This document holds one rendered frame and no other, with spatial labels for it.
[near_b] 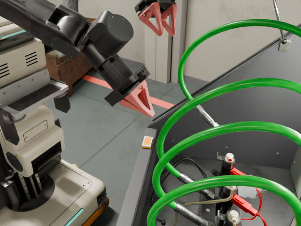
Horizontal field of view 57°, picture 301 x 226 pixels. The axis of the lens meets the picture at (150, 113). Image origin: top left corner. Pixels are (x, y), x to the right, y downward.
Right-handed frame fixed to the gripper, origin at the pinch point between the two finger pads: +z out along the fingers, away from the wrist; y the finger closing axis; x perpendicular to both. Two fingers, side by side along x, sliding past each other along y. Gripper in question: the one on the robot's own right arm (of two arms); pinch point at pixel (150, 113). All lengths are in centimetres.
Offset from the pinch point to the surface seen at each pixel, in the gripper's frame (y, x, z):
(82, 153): -160, 83, 17
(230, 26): 20.4, 14.2, -3.2
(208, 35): 15.1, 15.1, -4.6
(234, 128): 21.1, -12.0, 5.8
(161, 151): 1.9, -7.3, 6.3
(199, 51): -98, 236, 25
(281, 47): 20.3, 37.8, 12.9
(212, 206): -6.2, 1.7, 30.4
